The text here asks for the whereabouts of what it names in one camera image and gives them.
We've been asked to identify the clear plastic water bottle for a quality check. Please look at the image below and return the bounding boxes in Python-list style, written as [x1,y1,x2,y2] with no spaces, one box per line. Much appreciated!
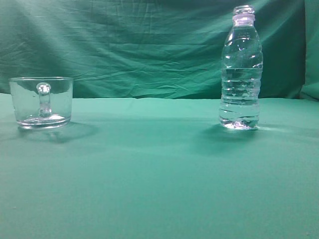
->
[219,5,263,130]

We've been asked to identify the green table cloth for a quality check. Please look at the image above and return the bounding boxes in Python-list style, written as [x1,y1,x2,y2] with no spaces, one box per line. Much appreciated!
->
[0,94,319,239]

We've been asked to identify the green backdrop cloth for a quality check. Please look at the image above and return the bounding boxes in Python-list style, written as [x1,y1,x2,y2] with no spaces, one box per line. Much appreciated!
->
[0,0,319,100]

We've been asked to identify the clear glass mug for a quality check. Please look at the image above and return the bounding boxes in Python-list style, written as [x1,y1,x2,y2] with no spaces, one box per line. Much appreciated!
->
[9,77,73,129]

